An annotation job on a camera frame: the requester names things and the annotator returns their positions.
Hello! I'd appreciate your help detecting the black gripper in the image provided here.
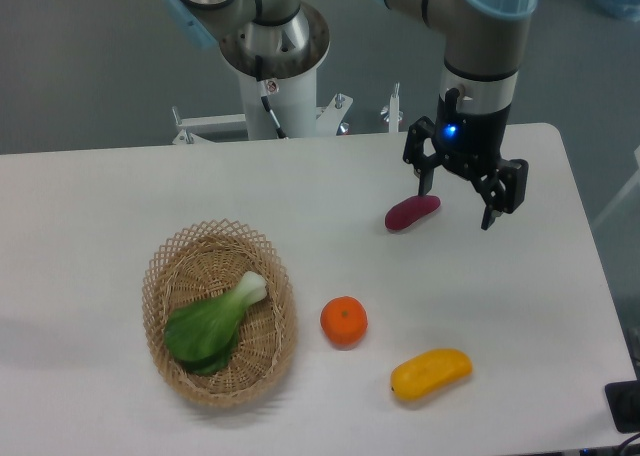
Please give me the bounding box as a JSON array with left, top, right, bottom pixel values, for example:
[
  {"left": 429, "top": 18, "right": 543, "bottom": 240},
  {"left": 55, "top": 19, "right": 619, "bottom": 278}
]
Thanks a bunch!
[{"left": 403, "top": 88, "right": 529, "bottom": 230}]

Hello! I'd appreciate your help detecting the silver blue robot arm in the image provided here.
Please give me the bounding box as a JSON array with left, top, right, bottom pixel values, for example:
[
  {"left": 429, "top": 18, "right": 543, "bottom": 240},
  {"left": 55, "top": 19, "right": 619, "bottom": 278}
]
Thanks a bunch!
[{"left": 163, "top": 0, "right": 537, "bottom": 232}]

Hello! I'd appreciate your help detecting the woven wicker basket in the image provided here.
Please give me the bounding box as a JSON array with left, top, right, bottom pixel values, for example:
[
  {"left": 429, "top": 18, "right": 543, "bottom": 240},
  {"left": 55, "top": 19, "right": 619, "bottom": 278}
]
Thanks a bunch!
[{"left": 142, "top": 219, "right": 297, "bottom": 408}]

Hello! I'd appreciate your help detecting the green bok choy vegetable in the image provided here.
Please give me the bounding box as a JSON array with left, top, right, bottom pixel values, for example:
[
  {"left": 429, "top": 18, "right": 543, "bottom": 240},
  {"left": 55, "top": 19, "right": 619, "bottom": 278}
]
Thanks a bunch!
[{"left": 164, "top": 271, "right": 267, "bottom": 376}]

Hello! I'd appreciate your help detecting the purple sweet potato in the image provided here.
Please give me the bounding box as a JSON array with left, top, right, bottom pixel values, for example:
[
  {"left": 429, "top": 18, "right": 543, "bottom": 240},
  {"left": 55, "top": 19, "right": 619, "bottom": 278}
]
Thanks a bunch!
[{"left": 384, "top": 195, "right": 441, "bottom": 232}]

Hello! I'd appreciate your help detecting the orange tangerine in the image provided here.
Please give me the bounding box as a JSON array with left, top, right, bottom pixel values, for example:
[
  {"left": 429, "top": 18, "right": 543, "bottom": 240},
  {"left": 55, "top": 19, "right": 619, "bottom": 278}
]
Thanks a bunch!
[{"left": 320, "top": 296, "right": 368, "bottom": 348}]

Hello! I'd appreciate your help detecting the yellow mango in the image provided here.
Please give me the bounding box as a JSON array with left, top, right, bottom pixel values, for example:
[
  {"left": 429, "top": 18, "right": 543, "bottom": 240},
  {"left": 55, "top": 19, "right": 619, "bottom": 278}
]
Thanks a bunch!
[{"left": 390, "top": 348, "right": 473, "bottom": 402}]

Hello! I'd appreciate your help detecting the black device at edge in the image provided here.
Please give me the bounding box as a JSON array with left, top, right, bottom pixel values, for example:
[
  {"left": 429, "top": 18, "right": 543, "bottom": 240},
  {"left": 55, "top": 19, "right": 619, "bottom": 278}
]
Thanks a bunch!
[{"left": 604, "top": 380, "right": 639, "bottom": 434}]

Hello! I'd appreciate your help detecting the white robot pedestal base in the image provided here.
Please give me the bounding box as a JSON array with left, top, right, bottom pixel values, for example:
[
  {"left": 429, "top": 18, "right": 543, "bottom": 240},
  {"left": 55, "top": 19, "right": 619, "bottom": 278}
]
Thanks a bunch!
[{"left": 172, "top": 72, "right": 354, "bottom": 145}]

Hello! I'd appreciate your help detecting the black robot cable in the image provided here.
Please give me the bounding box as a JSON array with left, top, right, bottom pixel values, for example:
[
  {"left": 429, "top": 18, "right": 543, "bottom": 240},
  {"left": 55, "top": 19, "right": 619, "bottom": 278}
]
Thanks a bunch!
[{"left": 253, "top": 54, "right": 289, "bottom": 140}]

